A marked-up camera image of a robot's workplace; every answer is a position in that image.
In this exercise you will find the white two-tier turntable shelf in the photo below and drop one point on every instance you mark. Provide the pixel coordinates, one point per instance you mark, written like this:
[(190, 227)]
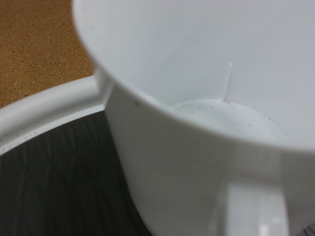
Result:
[(49, 170)]

